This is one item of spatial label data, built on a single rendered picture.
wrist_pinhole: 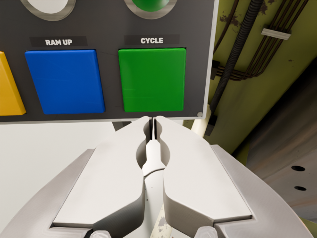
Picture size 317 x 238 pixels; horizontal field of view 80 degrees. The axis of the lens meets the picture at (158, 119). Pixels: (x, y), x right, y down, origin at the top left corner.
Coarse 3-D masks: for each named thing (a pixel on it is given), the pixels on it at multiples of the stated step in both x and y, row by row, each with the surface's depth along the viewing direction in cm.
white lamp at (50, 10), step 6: (30, 0) 18; (36, 0) 18; (42, 0) 18; (48, 0) 18; (54, 0) 18; (60, 0) 18; (66, 0) 19; (36, 6) 19; (42, 6) 19; (48, 6) 19; (54, 6) 19; (60, 6) 19; (48, 12) 19; (54, 12) 19
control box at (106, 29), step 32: (0, 0) 19; (96, 0) 19; (128, 0) 19; (192, 0) 19; (0, 32) 20; (32, 32) 20; (64, 32) 20; (96, 32) 20; (128, 32) 20; (160, 32) 20; (192, 32) 20; (192, 64) 22; (32, 96) 23; (192, 96) 24
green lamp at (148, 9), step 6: (132, 0) 19; (138, 0) 19; (144, 0) 19; (150, 0) 19; (156, 0) 19; (162, 0) 19; (168, 0) 19; (138, 6) 19; (144, 6) 19; (150, 6) 19; (156, 6) 19; (162, 6) 19
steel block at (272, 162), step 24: (312, 72) 47; (288, 96) 56; (312, 96) 43; (264, 120) 69; (288, 120) 50; (312, 120) 40; (264, 144) 61; (288, 144) 46; (312, 144) 37; (264, 168) 55; (288, 168) 43; (312, 168) 40; (288, 192) 52; (312, 192) 47; (312, 216) 59
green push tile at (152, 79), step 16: (144, 48) 21; (160, 48) 21; (176, 48) 21; (128, 64) 21; (144, 64) 21; (160, 64) 21; (176, 64) 21; (128, 80) 22; (144, 80) 22; (160, 80) 22; (176, 80) 22; (128, 96) 23; (144, 96) 23; (160, 96) 23; (176, 96) 23
